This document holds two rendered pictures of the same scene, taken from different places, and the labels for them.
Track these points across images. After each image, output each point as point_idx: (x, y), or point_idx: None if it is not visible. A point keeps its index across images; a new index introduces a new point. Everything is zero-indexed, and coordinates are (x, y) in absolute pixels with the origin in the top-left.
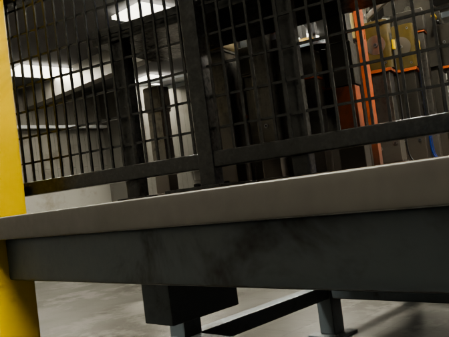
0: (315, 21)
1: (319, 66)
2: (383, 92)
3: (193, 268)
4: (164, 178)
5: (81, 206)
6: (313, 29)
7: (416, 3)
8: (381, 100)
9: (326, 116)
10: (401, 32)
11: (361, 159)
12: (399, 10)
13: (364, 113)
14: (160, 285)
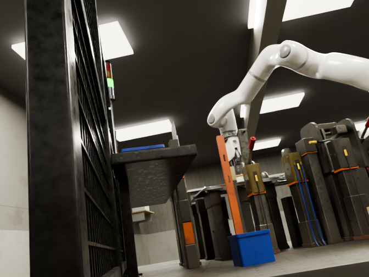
0: (238, 164)
1: (218, 198)
2: (254, 208)
3: None
4: (198, 249)
5: None
6: (236, 169)
7: (311, 132)
8: (255, 212)
9: (250, 217)
10: (286, 160)
11: (187, 262)
12: (306, 137)
13: None
14: None
